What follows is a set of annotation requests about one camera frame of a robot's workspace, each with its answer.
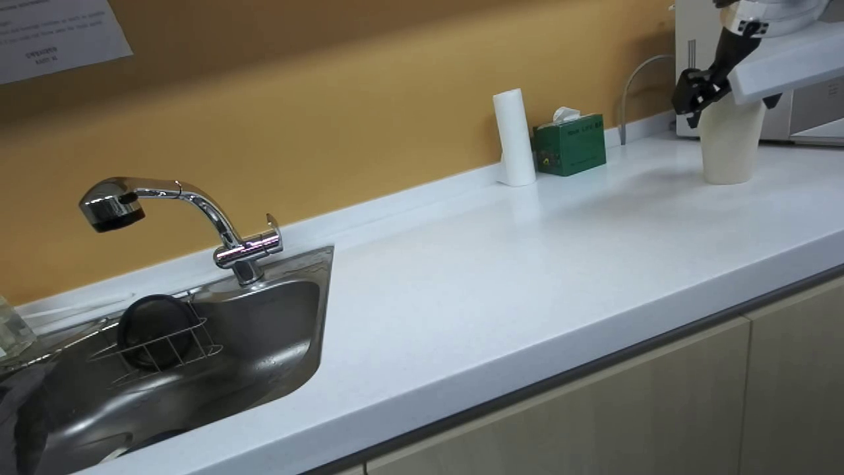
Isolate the chrome sink faucet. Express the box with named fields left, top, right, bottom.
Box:
left=79, top=177, right=286, bottom=286

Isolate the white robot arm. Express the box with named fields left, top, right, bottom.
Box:
left=673, top=0, right=844, bottom=129

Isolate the paper notice on wall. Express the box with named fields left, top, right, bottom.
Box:
left=0, top=0, right=133, bottom=83

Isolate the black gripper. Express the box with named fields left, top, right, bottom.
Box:
left=673, top=22, right=766, bottom=129

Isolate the stainless steel sink basin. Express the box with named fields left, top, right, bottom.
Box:
left=0, top=248, right=333, bottom=475

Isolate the black round sponge holder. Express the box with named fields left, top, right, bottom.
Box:
left=117, top=296, right=200, bottom=372

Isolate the green tissue box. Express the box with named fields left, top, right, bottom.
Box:
left=532, top=111, right=607, bottom=177

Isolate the white paper towel roll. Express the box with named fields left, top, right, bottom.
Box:
left=493, top=90, right=535, bottom=186

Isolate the white paper cup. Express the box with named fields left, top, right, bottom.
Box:
left=700, top=95, right=766, bottom=185

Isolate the wire sink rack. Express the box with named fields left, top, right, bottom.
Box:
left=89, top=296, right=221, bottom=372

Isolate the grey curved cable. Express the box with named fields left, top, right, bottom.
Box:
left=615, top=49, right=679, bottom=148

